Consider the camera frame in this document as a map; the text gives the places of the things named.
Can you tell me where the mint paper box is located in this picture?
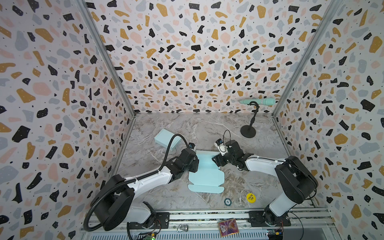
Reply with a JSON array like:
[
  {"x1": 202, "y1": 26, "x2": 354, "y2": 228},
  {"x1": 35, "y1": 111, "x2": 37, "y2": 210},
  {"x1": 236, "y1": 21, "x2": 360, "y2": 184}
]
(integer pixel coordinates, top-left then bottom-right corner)
[
  {"x1": 154, "y1": 129, "x2": 182, "y2": 151},
  {"x1": 188, "y1": 150, "x2": 225, "y2": 194}
]

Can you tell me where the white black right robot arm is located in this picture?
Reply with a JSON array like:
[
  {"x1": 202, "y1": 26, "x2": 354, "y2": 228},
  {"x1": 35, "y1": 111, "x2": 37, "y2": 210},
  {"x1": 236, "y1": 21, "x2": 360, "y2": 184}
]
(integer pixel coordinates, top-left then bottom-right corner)
[{"x1": 213, "y1": 139, "x2": 319, "y2": 225}]

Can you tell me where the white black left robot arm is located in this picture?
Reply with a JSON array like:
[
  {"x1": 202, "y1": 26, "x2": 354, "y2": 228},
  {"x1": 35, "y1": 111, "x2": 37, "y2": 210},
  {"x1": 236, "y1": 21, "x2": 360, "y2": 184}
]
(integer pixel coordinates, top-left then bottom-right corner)
[{"x1": 83, "y1": 148, "x2": 199, "y2": 232}]

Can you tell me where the black microphone stand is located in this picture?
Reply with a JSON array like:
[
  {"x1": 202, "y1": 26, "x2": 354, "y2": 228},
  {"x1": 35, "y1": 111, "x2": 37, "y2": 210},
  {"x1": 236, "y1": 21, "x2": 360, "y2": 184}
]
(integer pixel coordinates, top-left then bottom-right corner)
[{"x1": 241, "y1": 101, "x2": 260, "y2": 139}]

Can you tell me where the yellow round sticker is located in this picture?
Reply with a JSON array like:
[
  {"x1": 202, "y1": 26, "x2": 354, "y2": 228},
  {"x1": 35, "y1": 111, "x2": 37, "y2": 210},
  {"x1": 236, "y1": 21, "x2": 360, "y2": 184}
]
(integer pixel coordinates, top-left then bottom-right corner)
[{"x1": 247, "y1": 193, "x2": 256, "y2": 203}]

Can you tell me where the purple snack packet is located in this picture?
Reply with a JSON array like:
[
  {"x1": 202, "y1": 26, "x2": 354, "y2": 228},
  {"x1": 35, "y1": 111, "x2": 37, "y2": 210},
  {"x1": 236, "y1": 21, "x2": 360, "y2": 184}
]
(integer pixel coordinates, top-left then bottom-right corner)
[{"x1": 218, "y1": 219, "x2": 239, "y2": 238}]

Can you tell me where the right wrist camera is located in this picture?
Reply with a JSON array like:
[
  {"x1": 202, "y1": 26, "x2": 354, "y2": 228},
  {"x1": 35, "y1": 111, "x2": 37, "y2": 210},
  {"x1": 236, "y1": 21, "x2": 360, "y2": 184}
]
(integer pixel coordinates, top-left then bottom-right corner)
[{"x1": 215, "y1": 139, "x2": 228, "y2": 156}]

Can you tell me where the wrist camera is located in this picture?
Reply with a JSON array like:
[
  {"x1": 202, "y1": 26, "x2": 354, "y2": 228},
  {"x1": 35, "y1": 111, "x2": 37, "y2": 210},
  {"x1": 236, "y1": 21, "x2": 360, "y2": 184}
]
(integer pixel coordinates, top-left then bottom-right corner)
[
  {"x1": 215, "y1": 139, "x2": 228, "y2": 156},
  {"x1": 188, "y1": 143, "x2": 196, "y2": 151}
]

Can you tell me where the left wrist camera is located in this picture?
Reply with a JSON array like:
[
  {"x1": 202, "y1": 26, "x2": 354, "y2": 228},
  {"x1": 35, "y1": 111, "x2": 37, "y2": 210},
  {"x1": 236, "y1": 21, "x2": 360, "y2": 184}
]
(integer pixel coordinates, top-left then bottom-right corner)
[{"x1": 188, "y1": 143, "x2": 196, "y2": 151}]

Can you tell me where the black corrugated left cable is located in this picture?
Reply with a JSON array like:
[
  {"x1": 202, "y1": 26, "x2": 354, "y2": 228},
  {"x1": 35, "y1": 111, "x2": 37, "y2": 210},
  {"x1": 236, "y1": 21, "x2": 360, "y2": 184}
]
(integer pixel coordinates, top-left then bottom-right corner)
[{"x1": 83, "y1": 133, "x2": 190, "y2": 232}]

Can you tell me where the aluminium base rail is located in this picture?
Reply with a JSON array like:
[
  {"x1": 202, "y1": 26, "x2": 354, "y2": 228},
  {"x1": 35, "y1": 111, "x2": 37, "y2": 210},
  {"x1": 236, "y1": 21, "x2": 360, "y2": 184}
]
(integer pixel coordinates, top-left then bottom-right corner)
[{"x1": 78, "y1": 208, "x2": 341, "y2": 240}]

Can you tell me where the aluminium left corner post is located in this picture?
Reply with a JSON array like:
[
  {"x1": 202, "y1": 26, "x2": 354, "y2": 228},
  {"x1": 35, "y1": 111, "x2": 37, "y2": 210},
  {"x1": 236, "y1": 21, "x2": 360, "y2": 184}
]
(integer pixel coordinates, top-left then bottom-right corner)
[{"x1": 75, "y1": 0, "x2": 136, "y2": 118}]

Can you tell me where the aluminium corner post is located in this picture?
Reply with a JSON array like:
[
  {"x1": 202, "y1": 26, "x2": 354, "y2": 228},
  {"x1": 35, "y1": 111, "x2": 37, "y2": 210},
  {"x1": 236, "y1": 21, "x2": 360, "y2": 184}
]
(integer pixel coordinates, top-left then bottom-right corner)
[
  {"x1": 272, "y1": 0, "x2": 344, "y2": 118},
  {"x1": 75, "y1": 0, "x2": 136, "y2": 118}
]

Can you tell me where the aluminium right corner post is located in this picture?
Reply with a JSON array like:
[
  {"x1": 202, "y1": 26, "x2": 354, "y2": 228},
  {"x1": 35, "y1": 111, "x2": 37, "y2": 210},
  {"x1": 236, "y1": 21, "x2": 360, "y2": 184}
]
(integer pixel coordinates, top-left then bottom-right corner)
[{"x1": 272, "y1": 0, "x2": 344, "y2": 118}]

